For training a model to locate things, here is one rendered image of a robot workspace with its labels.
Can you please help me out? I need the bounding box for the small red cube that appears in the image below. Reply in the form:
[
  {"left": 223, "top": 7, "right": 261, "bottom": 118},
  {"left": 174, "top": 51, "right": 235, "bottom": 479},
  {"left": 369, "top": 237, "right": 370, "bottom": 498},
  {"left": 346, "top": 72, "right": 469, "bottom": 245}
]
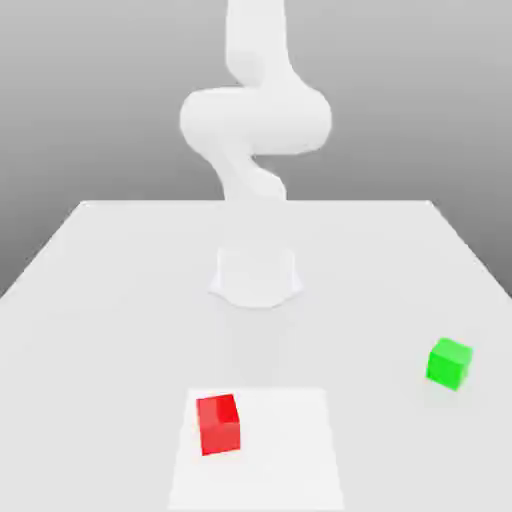
[{"left": 195, "top": 393, "right": 242, "bottom": 457}]

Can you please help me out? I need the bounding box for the small green cube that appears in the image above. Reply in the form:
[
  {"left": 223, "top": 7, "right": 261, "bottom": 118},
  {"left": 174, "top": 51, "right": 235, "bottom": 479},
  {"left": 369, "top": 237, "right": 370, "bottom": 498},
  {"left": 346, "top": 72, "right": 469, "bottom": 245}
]
[{"left": 424, "top": 336, "right": 474, "bottom": 392}]

